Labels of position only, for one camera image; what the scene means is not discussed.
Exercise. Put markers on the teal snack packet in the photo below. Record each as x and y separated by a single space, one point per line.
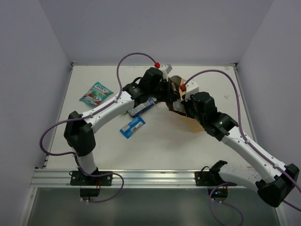
96 95

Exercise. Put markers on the blue snack packet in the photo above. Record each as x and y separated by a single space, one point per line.
128 130

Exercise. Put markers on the right black controller box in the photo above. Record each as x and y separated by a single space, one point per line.
220 193

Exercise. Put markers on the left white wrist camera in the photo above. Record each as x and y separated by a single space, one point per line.
166 69

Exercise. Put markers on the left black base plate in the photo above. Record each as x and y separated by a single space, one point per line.
100 178

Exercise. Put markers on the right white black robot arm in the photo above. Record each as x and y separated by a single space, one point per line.
272 179

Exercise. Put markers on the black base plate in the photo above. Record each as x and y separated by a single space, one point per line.
208 176
100 178

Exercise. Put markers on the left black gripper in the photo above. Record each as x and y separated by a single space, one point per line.
163 89

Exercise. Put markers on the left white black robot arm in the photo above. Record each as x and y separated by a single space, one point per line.
81 128

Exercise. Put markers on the black snack bag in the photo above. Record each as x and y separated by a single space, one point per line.
175 94

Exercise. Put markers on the brown paper bag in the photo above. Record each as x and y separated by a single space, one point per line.
191 124

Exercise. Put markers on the left black controller box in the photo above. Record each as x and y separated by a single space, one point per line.
88 193

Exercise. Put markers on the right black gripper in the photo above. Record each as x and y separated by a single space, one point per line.
186 104

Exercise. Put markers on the black controller box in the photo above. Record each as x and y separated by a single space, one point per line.
88 193
220 193

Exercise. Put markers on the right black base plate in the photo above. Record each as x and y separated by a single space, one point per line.
208 176

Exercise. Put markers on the aluminium mounting rail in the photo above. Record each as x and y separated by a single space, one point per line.
50 178

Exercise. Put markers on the blue kettle chips bag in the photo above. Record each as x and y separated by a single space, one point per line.
142 107

